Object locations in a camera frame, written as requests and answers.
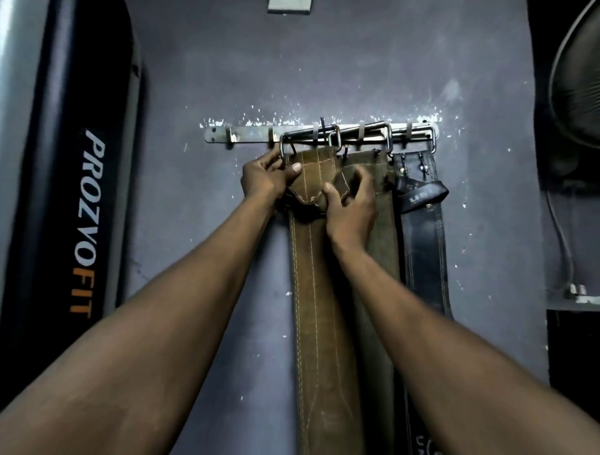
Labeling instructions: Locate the white wall socket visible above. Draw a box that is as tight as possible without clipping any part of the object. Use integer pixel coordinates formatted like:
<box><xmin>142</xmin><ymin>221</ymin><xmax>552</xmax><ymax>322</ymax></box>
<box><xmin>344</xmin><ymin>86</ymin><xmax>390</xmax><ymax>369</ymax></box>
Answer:
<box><xmin>267</xmin><ymin>0</ymin><xmax>313</xmax><ymax>15</ymax></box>

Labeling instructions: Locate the olive green suede belt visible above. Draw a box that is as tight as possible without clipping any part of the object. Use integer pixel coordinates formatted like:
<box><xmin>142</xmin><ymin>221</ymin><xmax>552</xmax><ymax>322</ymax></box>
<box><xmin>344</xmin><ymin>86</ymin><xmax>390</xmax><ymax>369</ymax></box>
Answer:
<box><xmin>327</xmin><ymin>121</ymin><xmax>409</xmax><ymax>455</ymax></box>

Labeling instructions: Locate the person's right forearm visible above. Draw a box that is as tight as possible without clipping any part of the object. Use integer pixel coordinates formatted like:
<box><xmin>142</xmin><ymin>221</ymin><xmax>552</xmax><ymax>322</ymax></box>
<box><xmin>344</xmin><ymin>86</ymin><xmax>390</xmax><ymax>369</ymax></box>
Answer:
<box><xmin>335</xmin><ymin>239</ymin><xmax>600</xmax><ymax>455</ymax></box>

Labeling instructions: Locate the metal wall hooks rack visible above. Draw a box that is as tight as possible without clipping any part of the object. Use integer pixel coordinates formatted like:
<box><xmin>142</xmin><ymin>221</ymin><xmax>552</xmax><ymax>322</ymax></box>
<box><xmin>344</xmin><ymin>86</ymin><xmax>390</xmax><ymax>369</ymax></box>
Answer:
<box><xmin>204</xmin><ymin>121</ymin><xmax>441</xmax><ymax>150</ymax></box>

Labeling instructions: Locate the person's left hand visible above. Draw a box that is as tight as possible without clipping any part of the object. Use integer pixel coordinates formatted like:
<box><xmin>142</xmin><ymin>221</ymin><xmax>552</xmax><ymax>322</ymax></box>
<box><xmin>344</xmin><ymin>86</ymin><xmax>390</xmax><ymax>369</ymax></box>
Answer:
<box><xmin>240</xmin><ymin>147</ymin><xmax>303</xmax><ymax>212</ymax></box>

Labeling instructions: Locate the black machine panel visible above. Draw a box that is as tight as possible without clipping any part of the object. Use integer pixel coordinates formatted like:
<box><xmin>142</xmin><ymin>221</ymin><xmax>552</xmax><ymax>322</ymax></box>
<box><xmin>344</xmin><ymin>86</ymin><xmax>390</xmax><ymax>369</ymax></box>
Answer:
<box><xmin>0</xmin><ymin>0</ymin><xmax>144</xmax><ymax>409</ymax></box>

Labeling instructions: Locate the person's right hand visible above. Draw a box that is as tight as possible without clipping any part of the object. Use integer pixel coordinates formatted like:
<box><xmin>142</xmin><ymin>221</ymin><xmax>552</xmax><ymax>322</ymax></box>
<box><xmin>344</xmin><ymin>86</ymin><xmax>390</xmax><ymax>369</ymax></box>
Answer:
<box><xmin>323</xmin><ymin>164</ymin><xmax>379</xmax><ymax>252</ymax></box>

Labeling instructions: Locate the black leather belt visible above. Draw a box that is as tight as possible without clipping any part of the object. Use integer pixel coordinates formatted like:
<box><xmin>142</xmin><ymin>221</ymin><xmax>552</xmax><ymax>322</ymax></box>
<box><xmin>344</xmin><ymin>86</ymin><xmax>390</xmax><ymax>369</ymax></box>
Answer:
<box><xmin>391</xmin><ymin>124</ymin><xmax>456</xmax><ymax>455</ymax></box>

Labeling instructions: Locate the wall fan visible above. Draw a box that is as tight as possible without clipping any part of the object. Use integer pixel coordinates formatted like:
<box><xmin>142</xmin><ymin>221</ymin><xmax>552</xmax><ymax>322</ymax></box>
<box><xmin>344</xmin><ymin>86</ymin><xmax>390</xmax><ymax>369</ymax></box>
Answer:
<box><xmin>534</xmin><ymin>0</ymin><xmax>600</xmax><ymax>188</ymax></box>

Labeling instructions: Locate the grey machine shroud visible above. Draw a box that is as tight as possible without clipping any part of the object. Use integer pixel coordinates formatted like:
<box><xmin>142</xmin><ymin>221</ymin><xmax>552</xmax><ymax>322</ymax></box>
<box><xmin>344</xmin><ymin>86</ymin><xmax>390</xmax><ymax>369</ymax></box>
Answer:
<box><xmin>0</xmin><ymin>0</ymin><xmax>50</xmax><ymax>301</ymax></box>

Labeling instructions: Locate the person's left forearm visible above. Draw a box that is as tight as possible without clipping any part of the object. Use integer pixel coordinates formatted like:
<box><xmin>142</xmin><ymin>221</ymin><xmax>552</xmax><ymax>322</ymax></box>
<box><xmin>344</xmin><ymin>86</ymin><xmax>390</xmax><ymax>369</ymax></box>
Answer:
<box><xmin>0</xmin><ymin>194</ymin><xmax>282</xmax><ymax>455</ymax></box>

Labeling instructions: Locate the brown stitched leather belt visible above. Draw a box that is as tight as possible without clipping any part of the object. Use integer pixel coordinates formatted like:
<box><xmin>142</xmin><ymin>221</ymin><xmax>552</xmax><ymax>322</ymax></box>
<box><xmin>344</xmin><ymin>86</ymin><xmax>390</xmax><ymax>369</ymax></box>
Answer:
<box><xmin>279</xmin><ymin>125</ymin><xmax>371</xmax><ymax>455</ymax></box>

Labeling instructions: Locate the fan power cable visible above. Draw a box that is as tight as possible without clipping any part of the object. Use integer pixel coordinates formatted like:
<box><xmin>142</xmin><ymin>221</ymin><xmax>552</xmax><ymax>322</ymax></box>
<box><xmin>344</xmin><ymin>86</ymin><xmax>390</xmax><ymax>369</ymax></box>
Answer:
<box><xmin>543</xmin><ymin>187</ymin><xmax>575</xmax><ymax>287</ymax></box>

